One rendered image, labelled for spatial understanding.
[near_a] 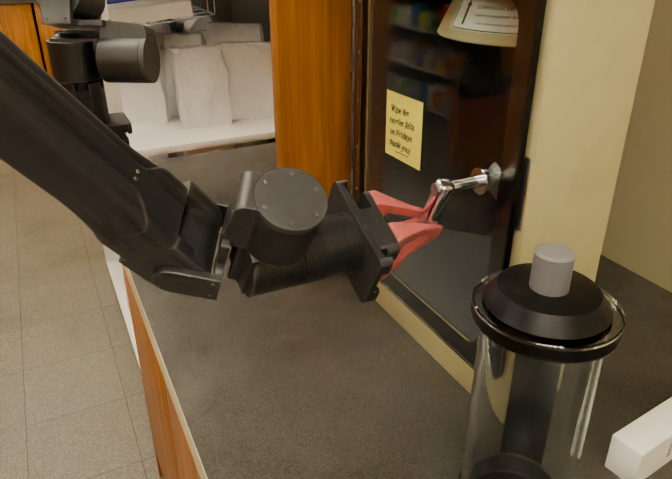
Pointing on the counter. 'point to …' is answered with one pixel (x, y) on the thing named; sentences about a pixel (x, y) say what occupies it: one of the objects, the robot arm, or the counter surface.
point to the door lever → (440, 195)
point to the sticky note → (404, 128)
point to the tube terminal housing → (570, 128)
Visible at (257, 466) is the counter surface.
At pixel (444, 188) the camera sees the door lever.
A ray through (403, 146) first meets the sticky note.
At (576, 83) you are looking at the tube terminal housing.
